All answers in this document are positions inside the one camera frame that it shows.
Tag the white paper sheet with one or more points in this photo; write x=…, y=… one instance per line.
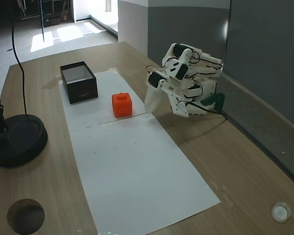
x=107, y=113
x=137, y=171

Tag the dark storage crate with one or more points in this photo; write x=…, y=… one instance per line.
x=51, y=22

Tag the green table clamp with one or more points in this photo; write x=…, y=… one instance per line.
x=214, y=99

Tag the thin dark pole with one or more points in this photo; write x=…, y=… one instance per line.
x=42, y=22

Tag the dark brown open box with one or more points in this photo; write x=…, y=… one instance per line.
x=84, y=91

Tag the small white round cap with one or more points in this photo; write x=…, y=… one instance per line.
x=281, y=212

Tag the black round stand base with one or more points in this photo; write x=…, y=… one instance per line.
x=19, y=142

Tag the orange cube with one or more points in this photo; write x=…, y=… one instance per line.
x=122, y=104

